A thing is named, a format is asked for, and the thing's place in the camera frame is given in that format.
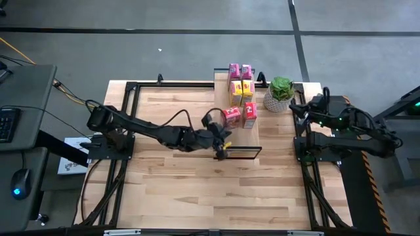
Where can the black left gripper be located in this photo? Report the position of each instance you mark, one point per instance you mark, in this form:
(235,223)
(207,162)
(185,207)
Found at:
(210,137)

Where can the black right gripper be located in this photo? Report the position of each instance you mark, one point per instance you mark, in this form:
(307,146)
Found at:
(325,113)

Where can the red cereal box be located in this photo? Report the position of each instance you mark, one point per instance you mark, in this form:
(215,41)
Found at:
(233,116)
(249,114)

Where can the yellow Corn Pops cereal box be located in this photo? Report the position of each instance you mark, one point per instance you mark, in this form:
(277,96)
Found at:
(236,93)
(248,91)

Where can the purple Raisin Bran cereal box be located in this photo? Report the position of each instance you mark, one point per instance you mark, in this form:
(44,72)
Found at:
(234,72)
(246,72)

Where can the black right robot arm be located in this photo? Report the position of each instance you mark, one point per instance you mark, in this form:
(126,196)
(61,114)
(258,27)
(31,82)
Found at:
(361,147)

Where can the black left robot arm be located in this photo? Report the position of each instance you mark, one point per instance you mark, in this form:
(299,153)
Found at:
(147,128)

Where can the green plant in woven pot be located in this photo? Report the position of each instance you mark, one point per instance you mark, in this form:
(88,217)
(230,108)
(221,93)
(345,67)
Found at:
(280,95)

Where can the black mat with hazard stripes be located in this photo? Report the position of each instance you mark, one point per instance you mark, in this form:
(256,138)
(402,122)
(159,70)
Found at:
(361,196)

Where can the white box with black print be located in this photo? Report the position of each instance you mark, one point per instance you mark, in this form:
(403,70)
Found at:
(70,165)

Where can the grey desk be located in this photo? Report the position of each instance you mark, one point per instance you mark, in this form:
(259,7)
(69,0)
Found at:
(29,85)

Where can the black desk caster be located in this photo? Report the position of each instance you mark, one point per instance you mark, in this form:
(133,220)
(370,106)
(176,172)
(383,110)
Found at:
(42,218)

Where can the black computer mouse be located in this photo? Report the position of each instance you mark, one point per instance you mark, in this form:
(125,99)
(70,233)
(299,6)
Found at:
(20,183)

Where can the black keyboard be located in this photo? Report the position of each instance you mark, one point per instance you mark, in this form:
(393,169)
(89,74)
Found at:
(6,126)

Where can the wooden shelf with black frame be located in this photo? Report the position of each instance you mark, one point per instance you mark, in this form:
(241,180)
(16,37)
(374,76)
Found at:
(246,137)

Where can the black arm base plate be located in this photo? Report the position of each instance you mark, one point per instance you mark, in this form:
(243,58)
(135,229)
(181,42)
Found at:
(300,156)
(128,154)

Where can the black aluminium table frame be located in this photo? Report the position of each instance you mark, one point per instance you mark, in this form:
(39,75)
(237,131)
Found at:
(177,85)

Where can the black neighbouring table frame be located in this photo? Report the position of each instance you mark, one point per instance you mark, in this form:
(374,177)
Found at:
(398,105)

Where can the silver metal bracket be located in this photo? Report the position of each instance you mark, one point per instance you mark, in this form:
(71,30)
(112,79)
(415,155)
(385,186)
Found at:
(305,233)
(121,232)

